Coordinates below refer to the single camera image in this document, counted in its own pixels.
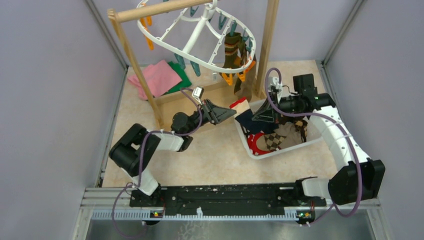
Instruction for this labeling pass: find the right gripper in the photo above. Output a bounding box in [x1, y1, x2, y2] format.
[251, 91, 301, 124]

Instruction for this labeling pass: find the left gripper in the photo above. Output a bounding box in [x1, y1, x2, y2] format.
[185, 98, 237, 135]

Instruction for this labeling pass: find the navy blue sock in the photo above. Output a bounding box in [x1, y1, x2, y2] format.
[229, 97, 279, 134]

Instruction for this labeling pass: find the olive striped sock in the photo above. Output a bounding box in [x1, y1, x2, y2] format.
[223, 32, 242, 69]
[235, 40, 256, 74]

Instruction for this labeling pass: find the white oval clip hanger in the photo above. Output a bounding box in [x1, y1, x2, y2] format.
[137, 0, 257, 86]

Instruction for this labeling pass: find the tan ribbed sock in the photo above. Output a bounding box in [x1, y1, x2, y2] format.
[233, 64, 257, 102]

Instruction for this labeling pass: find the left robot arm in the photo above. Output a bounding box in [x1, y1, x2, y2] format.
[109, 99, 237, 207]

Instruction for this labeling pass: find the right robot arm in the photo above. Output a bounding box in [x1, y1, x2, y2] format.
[253, 73, 386, 206]

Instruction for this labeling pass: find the wooden hanger rack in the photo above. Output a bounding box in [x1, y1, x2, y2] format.
[106, 0, 281, 133]

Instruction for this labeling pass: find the red white striped sock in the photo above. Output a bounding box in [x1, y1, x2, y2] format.
[247, 132, 270, 156]

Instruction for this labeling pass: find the green cloth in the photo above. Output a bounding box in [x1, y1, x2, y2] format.
[165, 61, 192, 95]

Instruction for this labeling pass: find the white plastic laundry basket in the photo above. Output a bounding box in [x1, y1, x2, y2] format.
[234, 119, 323, 160]

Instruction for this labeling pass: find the pink cloth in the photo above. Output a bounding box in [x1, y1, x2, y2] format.
[141, 60, 181, 98]

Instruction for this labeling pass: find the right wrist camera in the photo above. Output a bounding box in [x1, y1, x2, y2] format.
[267, 76, 283, 103]

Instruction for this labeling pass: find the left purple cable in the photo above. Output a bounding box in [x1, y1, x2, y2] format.
[111, 86, 204, 239]

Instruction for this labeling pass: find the purple cable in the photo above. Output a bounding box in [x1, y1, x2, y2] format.
[111, 86, 204, 239]
[264, 67, 364, 226]

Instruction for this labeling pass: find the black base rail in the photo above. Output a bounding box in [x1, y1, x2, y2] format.
[130, 181, 327, 224]

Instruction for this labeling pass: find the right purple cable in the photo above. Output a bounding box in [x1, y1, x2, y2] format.
[264, 67, 364, 226]

